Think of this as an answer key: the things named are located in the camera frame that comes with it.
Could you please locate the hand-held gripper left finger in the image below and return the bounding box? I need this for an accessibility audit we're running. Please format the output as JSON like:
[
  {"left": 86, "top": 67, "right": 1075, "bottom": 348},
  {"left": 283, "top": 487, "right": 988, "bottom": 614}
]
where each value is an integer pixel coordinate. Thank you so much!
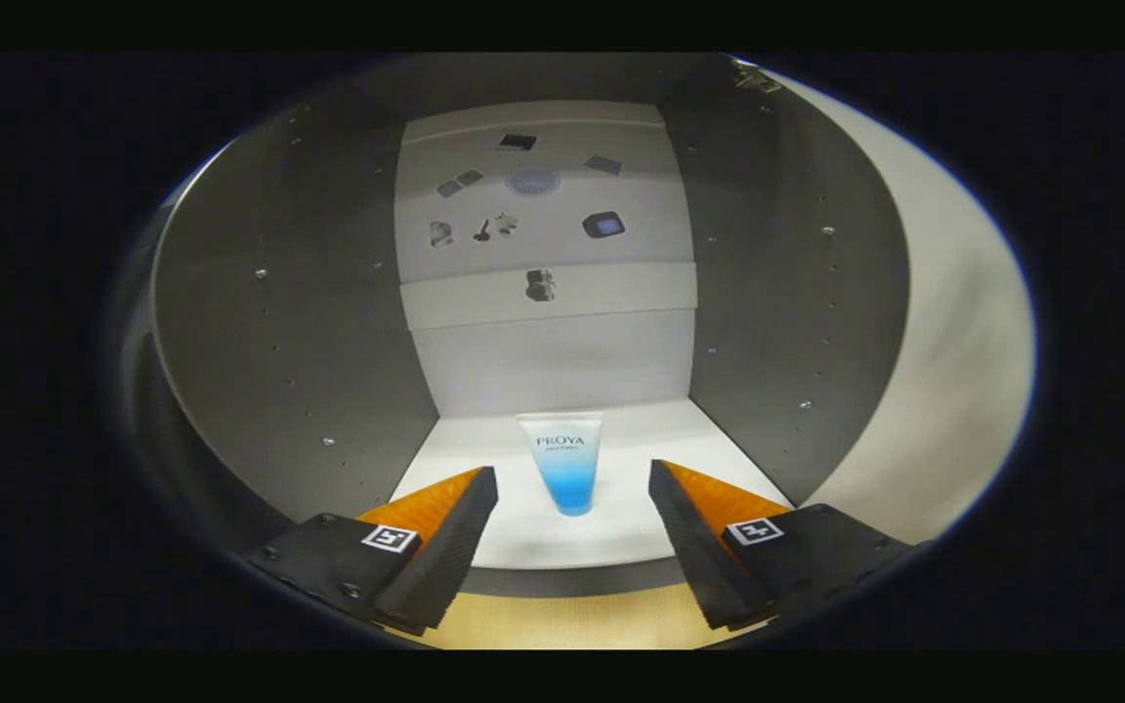
[{"left": 246, "top": 466, "right": 500, "bottom": 634}]

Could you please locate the grey cabinet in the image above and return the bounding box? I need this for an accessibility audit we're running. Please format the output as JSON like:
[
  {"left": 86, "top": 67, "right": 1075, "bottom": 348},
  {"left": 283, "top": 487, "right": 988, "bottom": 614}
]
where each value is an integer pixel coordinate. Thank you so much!
[{"left": 147, "top": 54, "right": 915, "bottom": 599}]

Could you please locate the blue and white tube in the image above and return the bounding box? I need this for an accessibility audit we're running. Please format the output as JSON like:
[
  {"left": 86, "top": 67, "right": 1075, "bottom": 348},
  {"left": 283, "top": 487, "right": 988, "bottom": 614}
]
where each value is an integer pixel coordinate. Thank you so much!
[{"left": 516, "top": 412, "right": 604, "bottom": 517}]

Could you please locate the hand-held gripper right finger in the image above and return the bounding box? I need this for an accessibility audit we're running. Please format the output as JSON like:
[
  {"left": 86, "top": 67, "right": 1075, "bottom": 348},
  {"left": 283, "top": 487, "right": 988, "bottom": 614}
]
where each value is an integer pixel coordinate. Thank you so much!
[{"left": 647, "top": 460, "right": 915, "bottom": 631}]

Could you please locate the white cabinet shelf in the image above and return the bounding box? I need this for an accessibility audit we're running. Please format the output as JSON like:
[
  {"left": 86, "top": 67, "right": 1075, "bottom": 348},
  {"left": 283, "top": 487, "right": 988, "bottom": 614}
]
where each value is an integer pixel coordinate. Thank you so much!
[{"left": 389, "top": 398, "right": 798, "bottom": 570}]

